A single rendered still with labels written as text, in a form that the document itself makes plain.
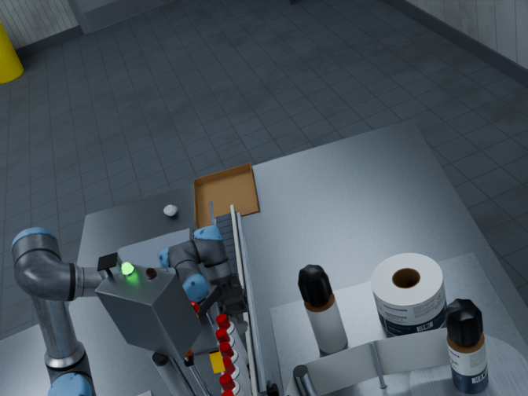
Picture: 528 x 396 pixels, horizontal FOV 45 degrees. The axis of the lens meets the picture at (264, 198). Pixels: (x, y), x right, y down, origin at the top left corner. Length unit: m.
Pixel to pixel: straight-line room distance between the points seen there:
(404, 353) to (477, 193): 2.07
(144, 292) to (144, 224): 1.34
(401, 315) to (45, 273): 0.94
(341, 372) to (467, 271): 0.56
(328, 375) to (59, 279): 0.73
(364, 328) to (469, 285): 0.34
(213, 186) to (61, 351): 1.12
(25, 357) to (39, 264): 0.85
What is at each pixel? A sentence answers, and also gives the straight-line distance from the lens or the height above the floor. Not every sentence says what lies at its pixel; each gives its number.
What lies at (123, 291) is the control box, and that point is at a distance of 1.43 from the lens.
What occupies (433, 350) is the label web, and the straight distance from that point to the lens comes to 1.74.
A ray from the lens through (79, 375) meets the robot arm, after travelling 1.91.
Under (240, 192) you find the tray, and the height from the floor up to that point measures 0.83.
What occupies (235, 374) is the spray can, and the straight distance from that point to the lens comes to 1.74.
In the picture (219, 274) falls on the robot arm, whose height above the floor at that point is 1.14.
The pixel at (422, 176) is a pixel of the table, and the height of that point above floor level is 0.83.
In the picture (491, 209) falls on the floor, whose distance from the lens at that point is 3.59.
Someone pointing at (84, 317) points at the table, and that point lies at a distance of 2.46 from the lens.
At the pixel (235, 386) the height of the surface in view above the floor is 1.05.
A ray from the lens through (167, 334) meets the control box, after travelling 1.43.
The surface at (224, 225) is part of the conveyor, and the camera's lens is 2.45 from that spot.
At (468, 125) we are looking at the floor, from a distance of 4.23.
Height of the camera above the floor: 2.37
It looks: 36 degrees down
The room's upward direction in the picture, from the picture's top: 19 degrees counter-clockwise
